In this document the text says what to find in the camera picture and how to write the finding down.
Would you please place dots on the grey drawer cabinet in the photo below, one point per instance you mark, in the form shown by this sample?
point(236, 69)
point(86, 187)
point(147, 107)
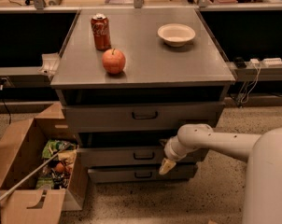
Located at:
point(154, 72)

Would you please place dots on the grey drawer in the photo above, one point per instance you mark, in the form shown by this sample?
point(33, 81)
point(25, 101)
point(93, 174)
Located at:
point(140, 117)
point(139, 173)
point(120, 156)

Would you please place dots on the red soda can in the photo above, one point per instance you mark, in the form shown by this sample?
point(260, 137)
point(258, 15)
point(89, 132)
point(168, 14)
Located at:
point(100, 30)

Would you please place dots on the grey bottom drawer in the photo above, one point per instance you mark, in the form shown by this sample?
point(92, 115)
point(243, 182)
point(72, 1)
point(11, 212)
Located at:
point(139, 173)

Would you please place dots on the grey metal pole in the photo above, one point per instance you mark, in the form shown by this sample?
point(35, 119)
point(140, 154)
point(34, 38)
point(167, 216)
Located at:
point(36, 170)

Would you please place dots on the red apple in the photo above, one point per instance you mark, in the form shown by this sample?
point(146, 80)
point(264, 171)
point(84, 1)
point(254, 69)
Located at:
point(113, 60)

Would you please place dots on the green snack bags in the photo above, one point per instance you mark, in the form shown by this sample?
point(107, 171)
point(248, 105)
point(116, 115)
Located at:
point(59, 156)

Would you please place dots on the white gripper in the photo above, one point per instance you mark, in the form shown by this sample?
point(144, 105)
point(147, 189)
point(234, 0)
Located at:
point(170, 151)

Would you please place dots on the grey top drawer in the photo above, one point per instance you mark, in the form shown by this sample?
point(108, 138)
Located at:
point(140, 117)

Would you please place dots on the clear plastic bracket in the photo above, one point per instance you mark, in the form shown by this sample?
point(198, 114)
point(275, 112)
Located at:
point(50, 64)

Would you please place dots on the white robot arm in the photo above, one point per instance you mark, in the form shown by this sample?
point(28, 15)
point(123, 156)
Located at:
point(261, 152)

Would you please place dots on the white paper bowl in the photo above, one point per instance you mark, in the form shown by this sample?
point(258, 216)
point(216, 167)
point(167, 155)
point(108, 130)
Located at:
point(176, 35)

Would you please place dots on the open cardboard box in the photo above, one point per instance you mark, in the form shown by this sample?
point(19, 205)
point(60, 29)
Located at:
point(20, 153)

